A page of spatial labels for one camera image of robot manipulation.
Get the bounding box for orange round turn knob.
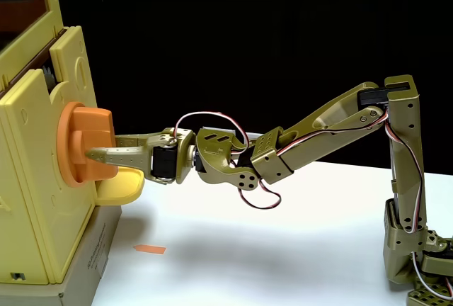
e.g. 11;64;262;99
56;101;120;188

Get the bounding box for yellow toy vending machine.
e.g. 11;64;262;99
0;0;146;285

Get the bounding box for grey cardboard box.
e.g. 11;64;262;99
0;205;123;306

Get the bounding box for red white black servo cable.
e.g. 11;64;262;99
277;113;453;300
174;109;283;210

